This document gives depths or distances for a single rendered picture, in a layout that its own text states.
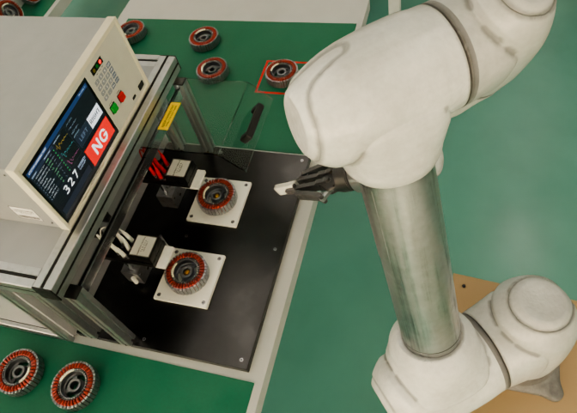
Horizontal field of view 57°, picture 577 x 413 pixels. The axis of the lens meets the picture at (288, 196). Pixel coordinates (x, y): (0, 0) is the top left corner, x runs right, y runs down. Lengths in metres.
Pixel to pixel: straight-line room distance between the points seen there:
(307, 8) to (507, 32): 1.56
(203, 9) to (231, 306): 1.30
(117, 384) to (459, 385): 0.82
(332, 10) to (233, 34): 0.38
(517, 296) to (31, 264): 0.93
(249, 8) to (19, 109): 1.23
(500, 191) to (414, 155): 1.84
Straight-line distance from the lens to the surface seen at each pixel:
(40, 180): 1.13
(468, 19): 0.64
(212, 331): 1.37
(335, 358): 2.10
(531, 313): 1.02
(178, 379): 1.38
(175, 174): 1.46
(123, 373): 1.44
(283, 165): 1.58
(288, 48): 1.97
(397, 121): 0.59
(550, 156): 2.62
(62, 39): 1.32
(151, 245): 1.35
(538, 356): 1.06
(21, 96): 1.23
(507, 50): 0.65
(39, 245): 1.23
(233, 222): 1.48
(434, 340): 0.91
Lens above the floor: 1.98
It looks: 54 degrees down
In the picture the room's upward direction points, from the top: 17 degrees counter-clockwise
